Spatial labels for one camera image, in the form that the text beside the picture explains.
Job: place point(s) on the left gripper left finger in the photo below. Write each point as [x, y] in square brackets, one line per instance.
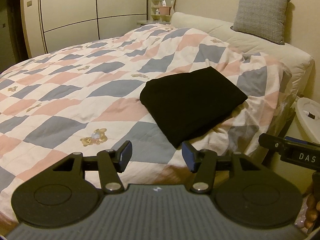
[108, 163]

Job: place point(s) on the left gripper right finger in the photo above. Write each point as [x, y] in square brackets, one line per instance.
[205, 163]

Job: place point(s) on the black garment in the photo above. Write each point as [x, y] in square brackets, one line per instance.
[186, 106]

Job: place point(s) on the person's right hand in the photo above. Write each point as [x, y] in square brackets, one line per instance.
[312, 212]

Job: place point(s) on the white round bedside table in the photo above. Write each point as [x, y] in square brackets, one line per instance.
[307, 112]

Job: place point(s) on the checkered pastel quilt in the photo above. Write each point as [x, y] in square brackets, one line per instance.
[85, 99]

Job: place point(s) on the grey woven pillow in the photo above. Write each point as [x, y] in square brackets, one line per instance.
[262, 18]

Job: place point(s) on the white panelled wardrobe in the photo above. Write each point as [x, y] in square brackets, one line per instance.
[50, 25]

